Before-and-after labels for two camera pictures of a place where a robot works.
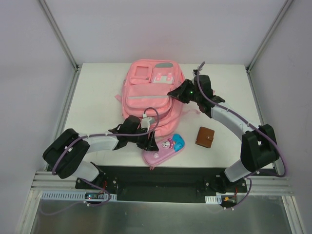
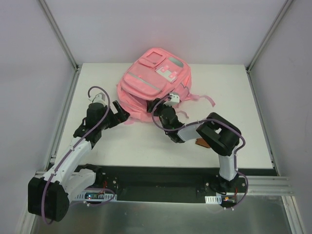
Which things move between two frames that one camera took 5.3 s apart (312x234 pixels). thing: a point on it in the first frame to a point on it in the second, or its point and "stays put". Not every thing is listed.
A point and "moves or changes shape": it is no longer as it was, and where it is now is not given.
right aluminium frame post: (251, 64) stays put
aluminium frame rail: (54, 24) stays put
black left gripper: (148, 142) to (115, 115)
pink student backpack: (146, 84) moves or changes shape
